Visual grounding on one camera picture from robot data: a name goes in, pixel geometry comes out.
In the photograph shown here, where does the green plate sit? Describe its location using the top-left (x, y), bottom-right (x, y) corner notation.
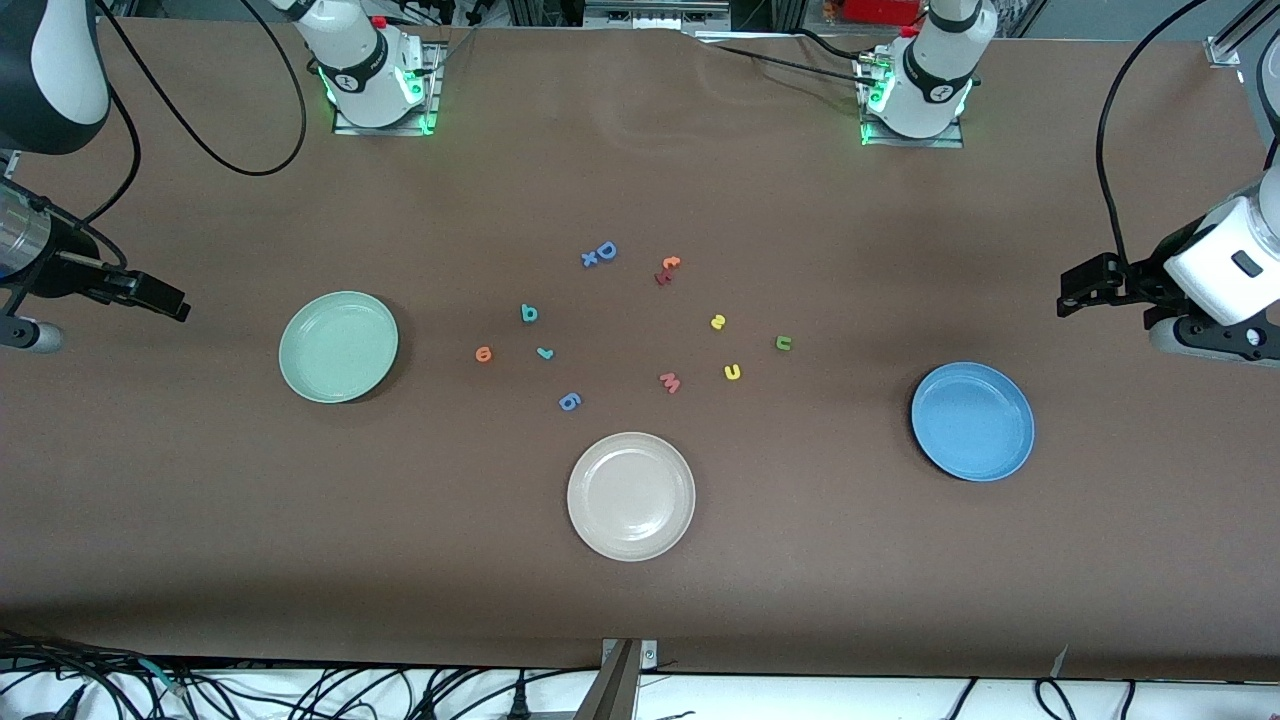
top-left (278, 291), bottom-right (400, 404)

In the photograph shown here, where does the blue plate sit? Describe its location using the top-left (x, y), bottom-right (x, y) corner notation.
top-left (910, 362), bottom-right (1036, 483)

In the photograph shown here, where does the red box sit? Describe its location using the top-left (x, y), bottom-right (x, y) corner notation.
top-left (840, 0), bottom-right (926, 26)

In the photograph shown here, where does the brown table cover mat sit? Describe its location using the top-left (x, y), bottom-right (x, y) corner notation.
top-left (0, 15), bottom-right (1280, 683)

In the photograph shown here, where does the beige plate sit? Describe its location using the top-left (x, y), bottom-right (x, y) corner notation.
top-left (566, 432), bottom-right (697, 563)

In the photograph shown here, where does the silver metal device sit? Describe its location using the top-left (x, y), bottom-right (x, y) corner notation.
top-left (583, 0), bottom-right (733, 33)

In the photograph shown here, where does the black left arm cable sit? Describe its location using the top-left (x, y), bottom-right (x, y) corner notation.
top-left (1095, 0), bottom-right (1216, 266)

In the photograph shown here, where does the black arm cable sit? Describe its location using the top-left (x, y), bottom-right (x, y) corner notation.
top-left (1095, 0), bottom-right (1216, 266)
top-left (60, 0), bottom-right (308, 271)

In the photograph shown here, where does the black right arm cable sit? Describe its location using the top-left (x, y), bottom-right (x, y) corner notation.
top-left (60, 0), bottom-right (308, 271)

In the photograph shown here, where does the aluminium frame profile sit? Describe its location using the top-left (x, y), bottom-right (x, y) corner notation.
top-left (1205, 0), bottom-right (1280, 69)

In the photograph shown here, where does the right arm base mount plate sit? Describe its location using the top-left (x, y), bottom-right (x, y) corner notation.
top-left (333, 40), bottom-right (443, 136)

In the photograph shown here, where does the short black base cable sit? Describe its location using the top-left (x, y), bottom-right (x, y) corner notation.
top-left (795, 28), bottom-right (886, 63)

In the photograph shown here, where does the teal tipped cable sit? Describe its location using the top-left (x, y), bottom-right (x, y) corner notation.
top-left (138, 657), bottom-right (191, 698)

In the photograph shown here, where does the long black base cable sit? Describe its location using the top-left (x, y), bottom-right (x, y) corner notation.
top-left (700, 40), bottom-right (873, 86)

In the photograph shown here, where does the black looped floor cable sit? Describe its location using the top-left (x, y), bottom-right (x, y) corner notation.
top-left (1033, 677), bottom-right (1079, 720)

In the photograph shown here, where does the silver table edge bracket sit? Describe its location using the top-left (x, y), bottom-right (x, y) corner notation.
top-left (600, 638), bottom-right (659, 671)

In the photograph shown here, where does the dark metal post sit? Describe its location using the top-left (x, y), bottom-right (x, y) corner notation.
top-left (573, 640), bottom-right (643, 720)

